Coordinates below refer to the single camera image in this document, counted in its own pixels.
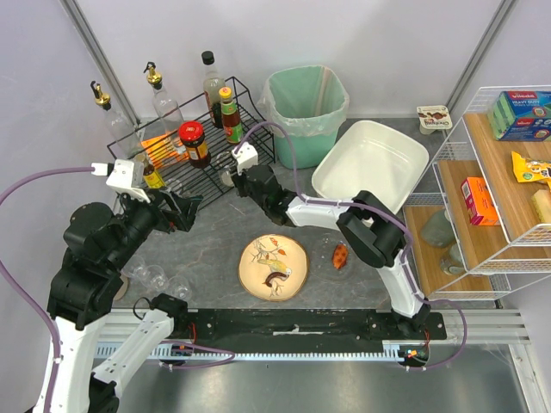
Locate small yellow label bottle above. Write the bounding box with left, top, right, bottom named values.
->
left=135, top=153, right=166, bottom=188

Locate glass jar with rice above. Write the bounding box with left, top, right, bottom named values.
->
left=214, top=151, right=236, bottom=188

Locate yellow cap chili sauce bottle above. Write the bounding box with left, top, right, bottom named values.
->
left=219, top=86, right=244, bottom=145

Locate red lid sauce jar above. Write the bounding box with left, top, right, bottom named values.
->
left=178, top=120, right=211, bottom=169

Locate clear plastic cup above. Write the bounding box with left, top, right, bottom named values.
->
left=167, top=275, right=192, bottom=301
left=143, top=265, right=169, bottom=293
left=123, top=255, right=147, bottom=281

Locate floral ceramic plate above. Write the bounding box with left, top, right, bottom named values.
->
left=238, top=234, right=309, bottom=302

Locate glass oil bottle gold spout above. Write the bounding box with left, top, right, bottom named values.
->
left=144, top=61, right=183, bottom=152

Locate clear glass plate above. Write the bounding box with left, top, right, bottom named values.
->
left=311, top=234, right=356, bottom=282

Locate dark soy sauce bottle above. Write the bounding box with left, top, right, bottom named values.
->
left=201, top=51, right=226, bottom=129

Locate wide glass jar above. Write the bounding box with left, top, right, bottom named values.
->
left=165, top=178, right=184, bottom=194

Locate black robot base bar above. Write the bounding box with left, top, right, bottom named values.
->
left=170, top=309, right=447, bottom=351

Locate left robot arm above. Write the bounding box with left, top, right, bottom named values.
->
left=36, top=189, right=202, bottom=412

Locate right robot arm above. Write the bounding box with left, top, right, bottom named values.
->
left=230, top=165, right=430, bottom=333

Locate orange snack packet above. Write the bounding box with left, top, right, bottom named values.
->
left=141, top=134, right=189, bottom=169

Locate green trash bin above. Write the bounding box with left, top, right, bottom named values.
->
left=263, top=65, right=349, bottom=170

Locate beige pump soap bottle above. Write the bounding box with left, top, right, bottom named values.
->
left=113, top=275, right=129, bottom=301

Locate clear trash bag liner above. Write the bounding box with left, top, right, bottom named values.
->
left=258, top=65, right=350, bottom=137

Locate orange food piece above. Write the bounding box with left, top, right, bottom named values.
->
left=331, top=243, right=349, bottom=270

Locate white plastic basin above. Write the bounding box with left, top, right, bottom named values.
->
left=312, top=120, right=430, bottom=213

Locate chocolate pudding cup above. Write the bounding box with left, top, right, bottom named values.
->
left=417, top=105, right=453, bottom=135

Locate orange pink box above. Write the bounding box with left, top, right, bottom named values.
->
left=461, top=176, right=499, bottom=226

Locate green sponge pack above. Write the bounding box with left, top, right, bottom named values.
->
left=487, top=90, right=550, bottom=142

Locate yellow snack bag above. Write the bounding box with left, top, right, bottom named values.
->
left=511, top=151, right=551, bottom=187

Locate yellow sponge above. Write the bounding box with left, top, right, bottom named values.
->
left=531, top=189, right=551, bottom=224

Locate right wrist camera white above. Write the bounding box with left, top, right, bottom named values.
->
left=232, top=142, right=258, bottom=175

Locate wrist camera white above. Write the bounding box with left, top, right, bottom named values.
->
left=91, top=159, right=151, bottom=203
left=232, top=142, right=258, bottom=175

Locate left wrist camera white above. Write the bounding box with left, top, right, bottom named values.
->
left=91, top=159, right=151, bottom=203

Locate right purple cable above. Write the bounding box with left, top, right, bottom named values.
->
left=237, top=121, right=468, bottom=370

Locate black wire rack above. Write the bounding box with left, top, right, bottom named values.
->
left=106, top=76, right=276, bottom=234

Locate grey cable duct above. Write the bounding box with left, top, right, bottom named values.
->
left=90, top=339, right=466, bottom=361

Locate white wire shelf unit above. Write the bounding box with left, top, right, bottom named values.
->
left=404, top=85, right=550, bottom=301

